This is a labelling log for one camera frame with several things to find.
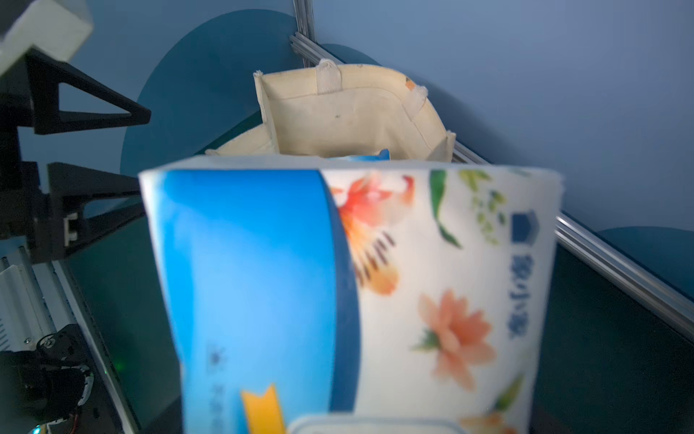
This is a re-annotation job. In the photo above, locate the tissue pack cream top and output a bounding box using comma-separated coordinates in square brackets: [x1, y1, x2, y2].
[139, 156, 564, 433]

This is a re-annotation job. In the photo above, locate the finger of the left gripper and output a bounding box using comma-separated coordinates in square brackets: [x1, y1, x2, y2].
[32, 163, 146, 263]

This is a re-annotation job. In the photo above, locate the beige canvas tote bag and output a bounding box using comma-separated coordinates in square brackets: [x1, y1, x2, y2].
[208, 59, 455, 163]

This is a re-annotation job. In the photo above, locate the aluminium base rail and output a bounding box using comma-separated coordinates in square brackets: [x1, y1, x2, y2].
[1, 244, 141, 433]

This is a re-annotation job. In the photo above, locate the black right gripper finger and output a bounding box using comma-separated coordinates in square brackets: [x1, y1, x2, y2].
[25, 49, 152, 135]

